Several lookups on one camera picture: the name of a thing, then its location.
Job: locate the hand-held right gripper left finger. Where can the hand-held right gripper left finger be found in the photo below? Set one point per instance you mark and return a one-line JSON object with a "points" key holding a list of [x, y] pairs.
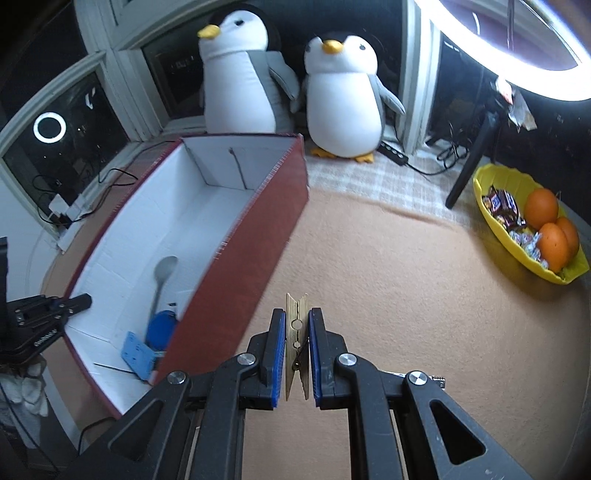
{"points": [[277, 369]]}

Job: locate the pile of wrapped candies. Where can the pile of wrapped candies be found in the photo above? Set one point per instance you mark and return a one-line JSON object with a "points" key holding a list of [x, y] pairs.
{"points": [[503, 207]]}

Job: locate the small penguin plush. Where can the small penguin plush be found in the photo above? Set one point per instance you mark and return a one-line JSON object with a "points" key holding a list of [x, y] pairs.
{"points": [[344, 110]]}

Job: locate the large penguin plush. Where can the large penguin plush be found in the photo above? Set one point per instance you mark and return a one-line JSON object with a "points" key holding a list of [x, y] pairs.
{"points": [[235, 87]]}

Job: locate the grey spoon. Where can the grey spoon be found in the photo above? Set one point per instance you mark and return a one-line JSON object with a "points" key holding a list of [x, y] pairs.
{"points": [[165, 270]]}

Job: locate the blue phone stand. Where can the blue phone stand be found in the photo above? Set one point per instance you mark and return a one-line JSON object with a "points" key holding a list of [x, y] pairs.
{"points": [[136, 353]]}

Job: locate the black power strip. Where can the black power strip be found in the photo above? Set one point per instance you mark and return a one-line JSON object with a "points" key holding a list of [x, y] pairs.
{"points": [[392, 152]]}

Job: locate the wooden clothespin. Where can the wooden clothespin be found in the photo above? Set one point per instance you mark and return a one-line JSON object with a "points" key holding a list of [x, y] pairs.
{"points": [[295, 323]]}

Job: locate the blue round lid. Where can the blue round lid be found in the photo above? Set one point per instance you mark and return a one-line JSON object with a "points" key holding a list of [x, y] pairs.
{"points": [[159, 330]]}

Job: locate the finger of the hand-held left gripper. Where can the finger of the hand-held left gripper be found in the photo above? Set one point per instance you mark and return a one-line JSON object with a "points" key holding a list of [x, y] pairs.
{"points": [[74, 304]]}

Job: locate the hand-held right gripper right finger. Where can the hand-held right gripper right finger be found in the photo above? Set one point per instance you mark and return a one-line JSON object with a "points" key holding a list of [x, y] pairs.
{"points": [[314, 364]]}

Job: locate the white power adapter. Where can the white power adapter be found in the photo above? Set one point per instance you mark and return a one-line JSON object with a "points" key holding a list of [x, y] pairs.
{"points": [[57, 203]]}

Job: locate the orange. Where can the orange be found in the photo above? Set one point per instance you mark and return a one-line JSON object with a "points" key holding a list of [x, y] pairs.
{"points": [[554, 244], [542, 205], [571, 235]]}

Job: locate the red cardboard box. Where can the red cardboard box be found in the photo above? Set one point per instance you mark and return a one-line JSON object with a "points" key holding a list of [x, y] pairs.
{"points": [[240, 258]]}

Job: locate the black tripod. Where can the black tripod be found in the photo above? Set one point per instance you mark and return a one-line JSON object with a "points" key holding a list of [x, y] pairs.
{"points": [[471, 157]]}

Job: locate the crumpled plastic wrapper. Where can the crumpled plastic wrapper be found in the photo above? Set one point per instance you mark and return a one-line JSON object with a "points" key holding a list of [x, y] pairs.
{"points": [[519, 108]]}

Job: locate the person's left hand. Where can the person's left hand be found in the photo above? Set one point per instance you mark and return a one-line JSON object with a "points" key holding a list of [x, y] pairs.
{"points": [[27, 392]]}

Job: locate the white window frame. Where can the white window frame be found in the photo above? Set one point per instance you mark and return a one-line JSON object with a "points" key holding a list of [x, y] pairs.
{"points": [[115, 69]]}

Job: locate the yellow plastic bowl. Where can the yellow plastic bowl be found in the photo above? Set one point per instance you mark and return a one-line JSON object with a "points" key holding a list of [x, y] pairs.
{"points": [[503, 177]]}

